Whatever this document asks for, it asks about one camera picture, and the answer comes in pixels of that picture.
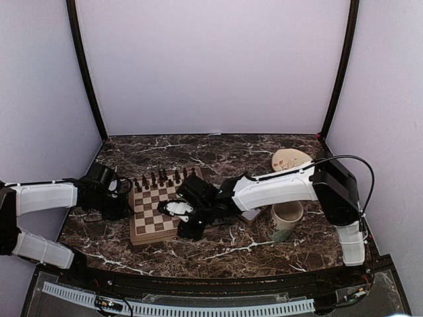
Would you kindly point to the left black frame post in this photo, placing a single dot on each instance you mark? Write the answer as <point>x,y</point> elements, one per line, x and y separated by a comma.
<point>84,68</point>

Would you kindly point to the white slotted cable duct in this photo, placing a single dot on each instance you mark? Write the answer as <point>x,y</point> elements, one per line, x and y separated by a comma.
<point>162,306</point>

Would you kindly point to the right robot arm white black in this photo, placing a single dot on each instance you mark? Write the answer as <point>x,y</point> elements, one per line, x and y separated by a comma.
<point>324,179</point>

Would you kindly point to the dark chess piece far left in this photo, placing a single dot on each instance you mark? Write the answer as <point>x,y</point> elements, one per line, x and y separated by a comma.
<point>137,185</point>

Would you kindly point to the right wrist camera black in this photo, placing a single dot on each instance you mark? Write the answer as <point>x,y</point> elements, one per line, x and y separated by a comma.
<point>196,191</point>

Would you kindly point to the black front rail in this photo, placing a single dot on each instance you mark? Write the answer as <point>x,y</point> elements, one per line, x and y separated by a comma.
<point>242,272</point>

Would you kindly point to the black frame post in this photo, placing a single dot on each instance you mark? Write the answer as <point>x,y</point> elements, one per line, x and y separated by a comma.
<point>84,68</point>
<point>342,69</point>

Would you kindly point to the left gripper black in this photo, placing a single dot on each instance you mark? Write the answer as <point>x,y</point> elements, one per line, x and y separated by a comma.
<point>123,211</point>

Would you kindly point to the ceramic mug shell print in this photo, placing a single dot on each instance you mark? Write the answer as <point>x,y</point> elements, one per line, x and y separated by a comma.
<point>283,219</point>

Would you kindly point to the right black frame post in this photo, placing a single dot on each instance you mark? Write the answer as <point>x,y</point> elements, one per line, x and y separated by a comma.
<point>342,69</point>

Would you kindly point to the wooden chess board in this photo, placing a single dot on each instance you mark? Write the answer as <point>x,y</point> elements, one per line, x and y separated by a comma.
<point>147,224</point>

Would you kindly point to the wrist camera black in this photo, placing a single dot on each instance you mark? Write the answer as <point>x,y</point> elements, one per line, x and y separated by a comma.
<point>196,191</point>
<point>101,175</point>

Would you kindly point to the metal tray wood rim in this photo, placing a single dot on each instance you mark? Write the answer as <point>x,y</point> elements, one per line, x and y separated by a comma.
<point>251,215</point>

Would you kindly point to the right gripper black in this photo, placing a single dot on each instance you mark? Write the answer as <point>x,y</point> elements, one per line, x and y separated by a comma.
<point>194,232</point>

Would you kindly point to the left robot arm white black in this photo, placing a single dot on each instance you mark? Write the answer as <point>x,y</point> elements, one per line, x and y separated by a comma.
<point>20,199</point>

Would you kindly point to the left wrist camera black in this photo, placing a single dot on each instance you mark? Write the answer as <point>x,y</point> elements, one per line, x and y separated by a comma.
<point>101,175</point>

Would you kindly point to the beige decorated ceramic plate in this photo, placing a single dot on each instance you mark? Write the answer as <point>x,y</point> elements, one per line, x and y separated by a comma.
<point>284,159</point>

